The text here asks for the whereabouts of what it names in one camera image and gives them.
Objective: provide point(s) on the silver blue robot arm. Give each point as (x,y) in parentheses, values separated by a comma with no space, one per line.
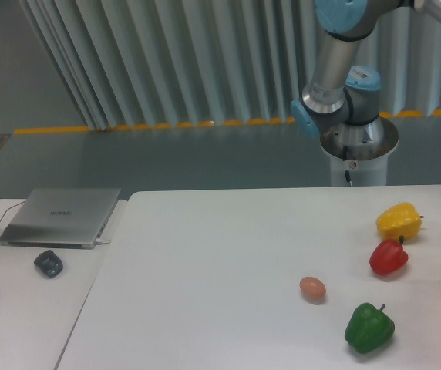
(324,101)

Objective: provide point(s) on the white usb plug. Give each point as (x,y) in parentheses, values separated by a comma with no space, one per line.
(102,242)

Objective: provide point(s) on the brown egg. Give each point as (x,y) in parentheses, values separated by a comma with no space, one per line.
(312,288)

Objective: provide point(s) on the silver laptop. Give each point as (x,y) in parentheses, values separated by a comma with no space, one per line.
(61,217)

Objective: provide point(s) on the red bell pepper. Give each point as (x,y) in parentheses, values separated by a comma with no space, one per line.
(389,256)

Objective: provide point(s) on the yellow bell pepper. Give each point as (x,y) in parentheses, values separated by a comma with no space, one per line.
(400,220)

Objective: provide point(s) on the green bell pepper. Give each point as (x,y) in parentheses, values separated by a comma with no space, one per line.
(369,328)

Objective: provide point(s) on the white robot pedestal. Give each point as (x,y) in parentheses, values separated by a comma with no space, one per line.
(358,155)

